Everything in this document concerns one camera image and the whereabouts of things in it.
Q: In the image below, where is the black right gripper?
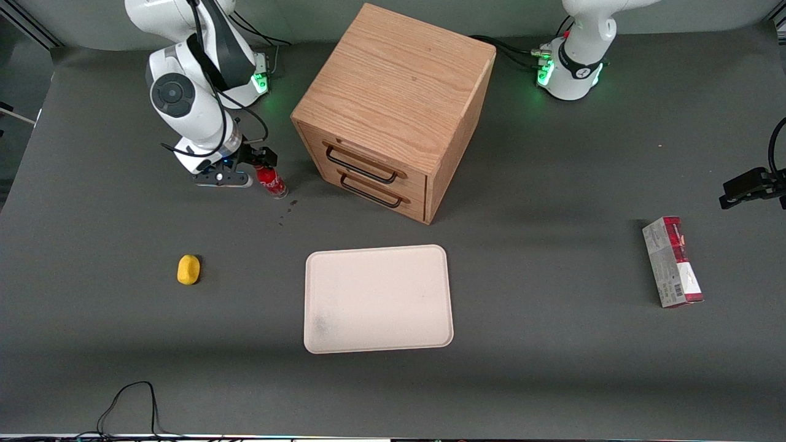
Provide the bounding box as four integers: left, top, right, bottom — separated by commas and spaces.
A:
236, 142, 278, 169

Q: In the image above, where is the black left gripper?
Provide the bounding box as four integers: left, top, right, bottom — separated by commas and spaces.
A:
719, 167, 786, 211

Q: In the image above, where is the red coke bottle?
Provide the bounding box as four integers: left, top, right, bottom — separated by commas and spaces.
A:
255, 163, 289, 200

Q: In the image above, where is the beige plastic tray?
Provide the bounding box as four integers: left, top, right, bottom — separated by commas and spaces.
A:
303, 244, 454, 355

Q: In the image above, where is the grey and red carton box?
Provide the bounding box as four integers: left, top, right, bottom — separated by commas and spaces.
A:
642, 215, 704, 309

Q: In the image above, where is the wooden drawer front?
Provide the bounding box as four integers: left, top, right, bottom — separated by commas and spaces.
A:
318, 161, 427, 223
299, 123, 428, 192

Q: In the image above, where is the yellow lemon toy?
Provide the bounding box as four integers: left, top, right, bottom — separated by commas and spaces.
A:
177, 254, 202, 286

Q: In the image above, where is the wooden drawer cabinet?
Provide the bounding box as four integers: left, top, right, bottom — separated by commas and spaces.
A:
290, 2, 497, 225

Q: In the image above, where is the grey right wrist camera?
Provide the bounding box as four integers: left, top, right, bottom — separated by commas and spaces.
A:
193, 170, 253, 188

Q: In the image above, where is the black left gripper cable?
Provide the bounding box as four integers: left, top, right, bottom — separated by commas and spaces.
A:
768, 116, 786, 179

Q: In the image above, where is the black metal drawer handle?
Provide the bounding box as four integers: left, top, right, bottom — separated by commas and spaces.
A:
337, 169, 410, 209
322, 140, 408, 185

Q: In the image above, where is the black right arm base cable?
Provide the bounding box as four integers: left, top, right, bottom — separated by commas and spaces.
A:
232, 11, 290, 47

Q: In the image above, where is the black arm base cable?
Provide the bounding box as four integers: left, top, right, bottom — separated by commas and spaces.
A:
232, 11, 290, 47
469, 34, 551, 72

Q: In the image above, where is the aluminium frame bar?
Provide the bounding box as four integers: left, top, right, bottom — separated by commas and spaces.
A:
0, 0, 64, 50

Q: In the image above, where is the black left arm base cable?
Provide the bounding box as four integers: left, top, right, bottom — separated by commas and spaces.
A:
469, 34, 551, 72

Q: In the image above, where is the black floor cable loop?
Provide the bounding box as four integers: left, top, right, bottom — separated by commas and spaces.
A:
74, 381, 188, 440

